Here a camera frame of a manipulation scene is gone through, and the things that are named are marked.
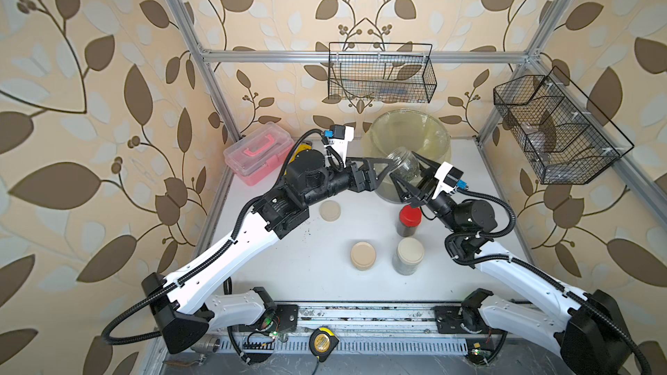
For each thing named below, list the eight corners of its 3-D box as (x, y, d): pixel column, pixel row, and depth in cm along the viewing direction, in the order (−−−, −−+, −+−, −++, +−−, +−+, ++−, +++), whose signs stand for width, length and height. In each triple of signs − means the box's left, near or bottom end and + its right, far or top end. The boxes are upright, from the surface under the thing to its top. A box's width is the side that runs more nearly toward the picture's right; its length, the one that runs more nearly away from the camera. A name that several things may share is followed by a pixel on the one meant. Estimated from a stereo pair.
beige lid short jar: (350, 272, 84) (351, 265, 79) (350, 249, 89) (350, 241, 84) (374, 272, 84) (376, 265, 79) (372, 249, 89) (374, 241, 84)
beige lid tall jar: (393, 275, 84) (400, 262, 74) (391, 252, 88) (396, 237, 79) (417, 275, 84) (427, 262, 74) (413, 252, 88) (422, 237, 79)
